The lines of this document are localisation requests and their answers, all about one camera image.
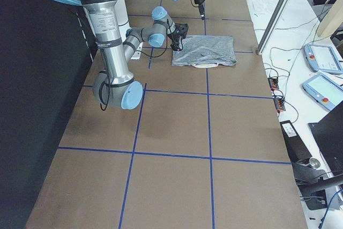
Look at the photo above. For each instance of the striped polo shirt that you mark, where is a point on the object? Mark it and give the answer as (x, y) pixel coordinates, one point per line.
(205, 51)

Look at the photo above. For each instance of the clear plastic bag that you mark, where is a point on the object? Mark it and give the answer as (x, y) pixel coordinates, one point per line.
(264, 6)

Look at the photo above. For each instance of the black orange power strip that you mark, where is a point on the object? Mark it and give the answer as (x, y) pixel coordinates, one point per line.
(279, 102)
(273, 83)

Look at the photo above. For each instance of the brown paper table cover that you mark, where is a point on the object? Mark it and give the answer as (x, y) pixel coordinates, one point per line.
(204, 149)

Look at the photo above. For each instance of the far teach pendant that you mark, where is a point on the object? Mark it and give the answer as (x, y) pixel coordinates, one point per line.
(322, 58)

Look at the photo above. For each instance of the teach pendant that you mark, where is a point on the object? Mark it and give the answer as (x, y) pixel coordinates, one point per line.
(324, 91)
(322, 58)

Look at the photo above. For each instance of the wooden board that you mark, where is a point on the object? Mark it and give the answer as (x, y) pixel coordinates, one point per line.
(332, 20)

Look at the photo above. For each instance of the near teach pendant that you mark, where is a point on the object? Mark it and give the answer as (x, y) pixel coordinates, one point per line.
(324, 91)

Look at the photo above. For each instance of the black box with label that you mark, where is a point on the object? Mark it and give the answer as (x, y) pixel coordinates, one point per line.
(296, 143)

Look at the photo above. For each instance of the black monitor stand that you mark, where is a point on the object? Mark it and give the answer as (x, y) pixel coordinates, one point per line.
(318, 188)

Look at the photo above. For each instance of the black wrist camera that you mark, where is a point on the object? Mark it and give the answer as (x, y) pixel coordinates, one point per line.
(182, 28)

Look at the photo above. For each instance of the aluminium frame post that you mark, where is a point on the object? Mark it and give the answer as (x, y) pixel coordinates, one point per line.
(271, 25)

